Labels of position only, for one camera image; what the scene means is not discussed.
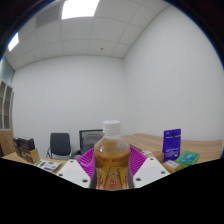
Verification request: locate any orange-label tea bottle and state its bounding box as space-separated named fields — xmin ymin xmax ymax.
xmin=93 ymin=119 xmax=132 ymax=192

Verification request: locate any ceiling air vent grille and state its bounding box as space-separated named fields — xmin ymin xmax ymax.
xmin=35 ymin=2 xmax=63 ymax=29

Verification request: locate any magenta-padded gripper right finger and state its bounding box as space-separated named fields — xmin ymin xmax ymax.
xmin=128 ymin=145 xmax=171 ymax=189

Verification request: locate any small square ceiling light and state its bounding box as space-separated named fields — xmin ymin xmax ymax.
xmin=7 ymin=32 xmax=20 ymax=52

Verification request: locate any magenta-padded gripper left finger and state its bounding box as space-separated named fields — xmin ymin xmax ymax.
xmin=55 ymin=147 xmax=96 ymax=189

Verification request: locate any white paper sheet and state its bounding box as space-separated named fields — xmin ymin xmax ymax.
xmin=140 ymin=149 xmax=154 ymax=157

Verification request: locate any dark grey padded chair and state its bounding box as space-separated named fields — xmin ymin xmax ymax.
xmin=45 ymin=132 xmax=73 ymax=160

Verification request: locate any small dark brown box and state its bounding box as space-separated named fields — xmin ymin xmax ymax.
xmin=12 ymin=137 xmax=22 ymax=158

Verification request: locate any white and green pamphlet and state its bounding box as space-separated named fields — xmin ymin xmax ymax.
xmin=34 ymin=159 xmax=63 ymax=173

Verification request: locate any large square ceiling light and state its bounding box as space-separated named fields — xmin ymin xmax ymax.
xmin=61 ymin=0 xmax=101 ymax=20

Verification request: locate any purple standing pouch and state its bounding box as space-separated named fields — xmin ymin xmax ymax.
xmin=162 ymin=128 xmax=182 ymax=162

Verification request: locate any tan wooden box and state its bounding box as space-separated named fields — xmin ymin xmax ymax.
xmin=145 ymin=150 xmax=165 ymax=164

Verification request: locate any black mesh office chair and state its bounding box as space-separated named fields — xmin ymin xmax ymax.
xmin=79 ymin=129 xmax=104 ymax=156

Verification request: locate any green flat packet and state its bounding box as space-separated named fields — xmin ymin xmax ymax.
xmin=175 ymin=150 xmax=200 ymax=168

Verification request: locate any small tan labelled box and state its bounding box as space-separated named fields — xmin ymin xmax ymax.
xmin=162 ymin=159 xmax=184 ymax=174

